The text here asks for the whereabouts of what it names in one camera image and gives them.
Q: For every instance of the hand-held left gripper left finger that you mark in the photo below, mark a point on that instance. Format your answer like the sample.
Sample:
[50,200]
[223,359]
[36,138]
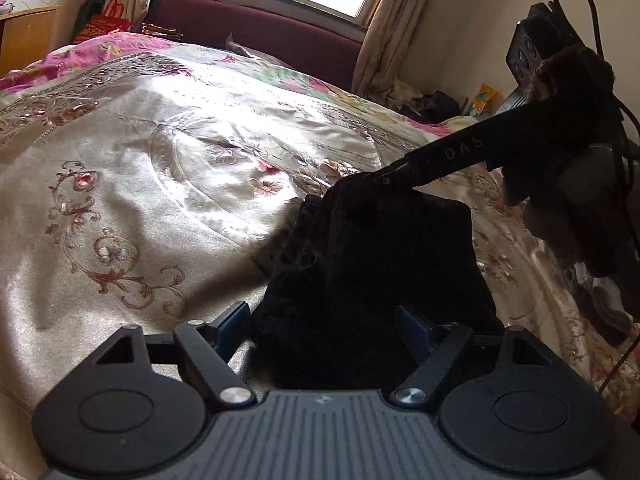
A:
[234,324]

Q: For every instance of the maroon headboard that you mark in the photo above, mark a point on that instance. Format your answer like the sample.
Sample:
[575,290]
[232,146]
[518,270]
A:
[280,30]

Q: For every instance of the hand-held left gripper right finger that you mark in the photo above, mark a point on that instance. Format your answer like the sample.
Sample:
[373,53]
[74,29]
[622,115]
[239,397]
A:
[414,327]

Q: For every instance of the pile of clothes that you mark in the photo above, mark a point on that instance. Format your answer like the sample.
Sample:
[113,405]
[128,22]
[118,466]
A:
[425,102]

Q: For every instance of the red gift bag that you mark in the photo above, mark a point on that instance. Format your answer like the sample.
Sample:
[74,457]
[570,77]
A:
[102,22]

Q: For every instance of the person's right forearm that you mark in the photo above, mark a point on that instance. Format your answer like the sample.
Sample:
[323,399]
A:
[570,110]

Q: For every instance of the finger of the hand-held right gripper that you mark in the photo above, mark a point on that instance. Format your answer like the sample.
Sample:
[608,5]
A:
[372,185]

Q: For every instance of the wooden cabinet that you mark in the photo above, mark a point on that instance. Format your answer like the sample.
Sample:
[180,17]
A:
[22,35]

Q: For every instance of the black pants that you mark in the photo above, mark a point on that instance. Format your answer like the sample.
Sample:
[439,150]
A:
[360,270]

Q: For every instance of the beige floral satin bedspread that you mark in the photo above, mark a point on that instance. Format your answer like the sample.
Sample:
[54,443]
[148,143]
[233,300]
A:
[125,160]

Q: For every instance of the yellow packet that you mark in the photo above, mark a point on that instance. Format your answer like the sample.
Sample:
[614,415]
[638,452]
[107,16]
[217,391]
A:
[487,97]

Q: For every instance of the pink floral quilt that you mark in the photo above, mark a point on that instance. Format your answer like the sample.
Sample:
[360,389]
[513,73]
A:
[35,70]

